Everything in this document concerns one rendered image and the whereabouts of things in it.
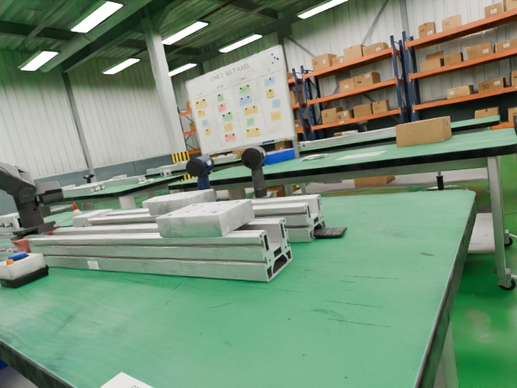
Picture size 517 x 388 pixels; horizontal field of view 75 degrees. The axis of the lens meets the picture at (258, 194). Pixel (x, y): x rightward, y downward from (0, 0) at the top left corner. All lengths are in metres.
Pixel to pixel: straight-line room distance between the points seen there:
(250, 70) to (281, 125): 0.73
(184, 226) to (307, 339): 0.33
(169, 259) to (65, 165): 12.61
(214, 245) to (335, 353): 0.32
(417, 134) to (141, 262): 2.09
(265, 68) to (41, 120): 10.28
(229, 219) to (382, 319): 0.30
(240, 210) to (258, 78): 3.42
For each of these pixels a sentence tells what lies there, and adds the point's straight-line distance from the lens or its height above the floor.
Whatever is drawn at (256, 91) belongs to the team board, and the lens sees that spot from 4.01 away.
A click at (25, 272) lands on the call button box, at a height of 0.81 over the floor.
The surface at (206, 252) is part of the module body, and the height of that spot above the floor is 0.83.
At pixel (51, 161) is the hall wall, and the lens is 13.19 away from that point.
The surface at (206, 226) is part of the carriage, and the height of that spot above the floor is 0.88.
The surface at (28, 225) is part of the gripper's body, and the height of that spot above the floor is 0.90.
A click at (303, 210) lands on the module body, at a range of 0.72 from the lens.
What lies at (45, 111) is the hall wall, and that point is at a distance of 13.46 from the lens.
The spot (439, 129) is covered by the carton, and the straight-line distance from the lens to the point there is 2.49.
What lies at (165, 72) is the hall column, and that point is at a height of 3.18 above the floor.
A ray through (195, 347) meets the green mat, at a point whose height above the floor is 0.78.
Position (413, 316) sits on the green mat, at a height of 0.78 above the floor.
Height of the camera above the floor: 1.02
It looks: 9 degrees down
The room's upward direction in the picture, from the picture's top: 11 degrees counter-clockwise
